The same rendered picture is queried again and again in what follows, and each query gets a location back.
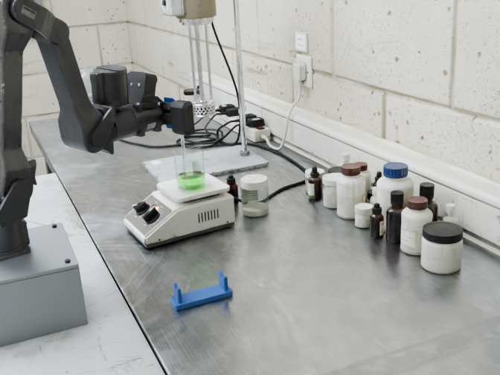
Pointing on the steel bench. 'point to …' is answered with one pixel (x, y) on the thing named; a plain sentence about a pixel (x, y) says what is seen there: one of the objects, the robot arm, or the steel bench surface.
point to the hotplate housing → (187, 219)
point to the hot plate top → (215, 186)
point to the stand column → (240, 79)
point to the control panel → (145, 213)
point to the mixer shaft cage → (207, 106)
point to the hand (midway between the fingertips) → (174, 108)
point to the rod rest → (180, 301)
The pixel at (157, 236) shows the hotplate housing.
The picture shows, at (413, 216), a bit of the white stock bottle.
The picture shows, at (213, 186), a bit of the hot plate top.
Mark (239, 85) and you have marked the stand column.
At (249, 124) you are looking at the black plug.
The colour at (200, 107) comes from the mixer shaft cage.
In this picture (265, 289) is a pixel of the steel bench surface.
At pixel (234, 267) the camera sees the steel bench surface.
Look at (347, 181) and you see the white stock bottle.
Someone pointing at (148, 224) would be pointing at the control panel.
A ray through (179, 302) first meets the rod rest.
